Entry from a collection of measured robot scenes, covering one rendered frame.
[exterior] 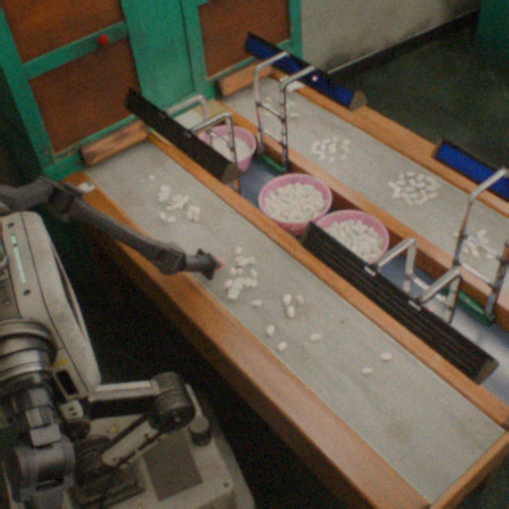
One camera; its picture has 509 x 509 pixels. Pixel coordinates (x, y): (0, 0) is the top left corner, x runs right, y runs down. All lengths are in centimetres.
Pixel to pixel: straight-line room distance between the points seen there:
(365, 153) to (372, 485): 137
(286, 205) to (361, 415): 90
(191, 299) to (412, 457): 83
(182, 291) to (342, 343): 54
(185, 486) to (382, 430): 64
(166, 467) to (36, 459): 95
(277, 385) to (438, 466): 49
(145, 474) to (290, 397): 55
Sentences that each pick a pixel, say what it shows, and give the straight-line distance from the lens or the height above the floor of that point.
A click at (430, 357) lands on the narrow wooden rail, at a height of 76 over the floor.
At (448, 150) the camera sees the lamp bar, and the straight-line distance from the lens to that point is 209.
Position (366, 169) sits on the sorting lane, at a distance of 253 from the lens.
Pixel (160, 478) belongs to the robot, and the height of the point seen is 48.
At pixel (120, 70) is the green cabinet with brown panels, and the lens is 261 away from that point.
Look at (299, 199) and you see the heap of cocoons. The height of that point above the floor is 74.
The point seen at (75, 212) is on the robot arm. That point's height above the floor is 105.
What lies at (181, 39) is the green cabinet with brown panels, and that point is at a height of 110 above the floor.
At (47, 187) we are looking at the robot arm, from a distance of 203.
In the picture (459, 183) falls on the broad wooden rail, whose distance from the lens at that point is 248.
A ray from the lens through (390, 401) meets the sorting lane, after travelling 187.
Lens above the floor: 235
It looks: 47 degrees down
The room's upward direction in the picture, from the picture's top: 6 degrees counter-clockwise
